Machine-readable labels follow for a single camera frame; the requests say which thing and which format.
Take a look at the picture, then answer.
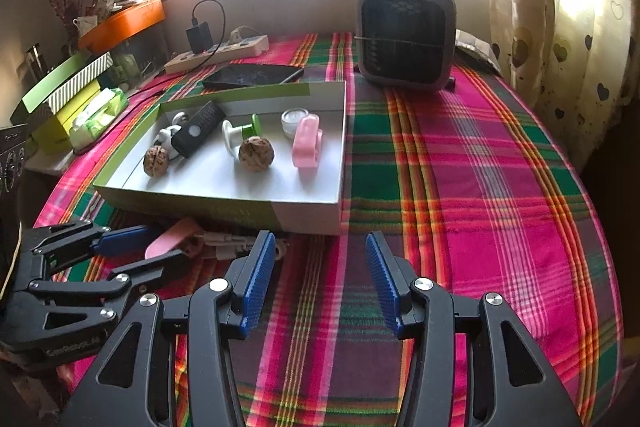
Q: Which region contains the green tissue pack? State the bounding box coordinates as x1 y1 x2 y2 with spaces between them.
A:
69 87 130 150

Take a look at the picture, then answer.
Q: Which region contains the grey black space heater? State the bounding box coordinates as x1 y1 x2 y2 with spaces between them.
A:
356 0 458 94

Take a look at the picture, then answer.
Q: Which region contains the beige power strip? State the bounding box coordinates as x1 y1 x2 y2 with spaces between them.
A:
164 34 270 75

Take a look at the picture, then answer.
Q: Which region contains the orange tray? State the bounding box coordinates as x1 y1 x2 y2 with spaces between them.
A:
77 0 166 54

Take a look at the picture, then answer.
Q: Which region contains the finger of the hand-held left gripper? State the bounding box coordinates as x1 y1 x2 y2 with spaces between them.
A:
32 221 163 268
30 252 168 308

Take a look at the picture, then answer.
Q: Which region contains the brown walnut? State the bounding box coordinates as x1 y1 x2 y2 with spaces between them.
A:
143 146 171 178
238 136 275 171

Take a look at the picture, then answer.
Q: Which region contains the grey white striped box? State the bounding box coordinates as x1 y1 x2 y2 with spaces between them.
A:
40 52 115 118

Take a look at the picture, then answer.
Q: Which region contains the white round cap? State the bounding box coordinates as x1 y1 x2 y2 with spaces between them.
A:
281 108 308 138

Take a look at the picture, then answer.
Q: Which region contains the white panda toy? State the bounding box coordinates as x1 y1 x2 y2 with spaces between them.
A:
152 124 183 162

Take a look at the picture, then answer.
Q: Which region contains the black rectangular device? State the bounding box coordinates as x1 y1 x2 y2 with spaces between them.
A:
171 101 226 158

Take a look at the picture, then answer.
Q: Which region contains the green white cardboard box tray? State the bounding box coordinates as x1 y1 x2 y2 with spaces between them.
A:
93 80 347 236

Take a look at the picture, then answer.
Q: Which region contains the cream heart-print curtain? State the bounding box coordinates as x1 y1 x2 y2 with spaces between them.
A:
482 0 636 168

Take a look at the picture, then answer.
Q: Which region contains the pink plastic clip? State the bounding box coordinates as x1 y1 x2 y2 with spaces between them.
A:
292 114 323 169
145 216 201 259

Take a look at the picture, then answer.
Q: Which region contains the black charger cable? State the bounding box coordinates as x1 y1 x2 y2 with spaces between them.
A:
127 0 227 100

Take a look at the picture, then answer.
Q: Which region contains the pink green plaid tablecloth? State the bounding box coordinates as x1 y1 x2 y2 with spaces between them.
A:
32 29 623 427

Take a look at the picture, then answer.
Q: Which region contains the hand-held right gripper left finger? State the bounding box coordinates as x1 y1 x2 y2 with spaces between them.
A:
57 230 277 427

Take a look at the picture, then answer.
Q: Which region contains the flat green box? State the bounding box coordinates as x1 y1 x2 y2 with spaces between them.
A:
10 52 96 125

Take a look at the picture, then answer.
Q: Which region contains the black phone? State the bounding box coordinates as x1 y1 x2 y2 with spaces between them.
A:
201 64 306 90

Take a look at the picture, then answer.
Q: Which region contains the beige plastic clip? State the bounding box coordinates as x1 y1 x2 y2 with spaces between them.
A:
182 229 291 260

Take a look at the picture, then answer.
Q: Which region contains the yellow-green box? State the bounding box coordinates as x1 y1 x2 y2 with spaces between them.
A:
27 79 108 155

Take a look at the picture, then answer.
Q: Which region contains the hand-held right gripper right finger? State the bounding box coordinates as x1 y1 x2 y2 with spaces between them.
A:
365 231 583 427

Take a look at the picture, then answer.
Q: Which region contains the black charger plug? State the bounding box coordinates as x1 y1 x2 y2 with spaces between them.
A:
186 22 213 54

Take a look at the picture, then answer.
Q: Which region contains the white shelf board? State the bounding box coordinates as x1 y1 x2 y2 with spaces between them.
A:
22 147 76 175

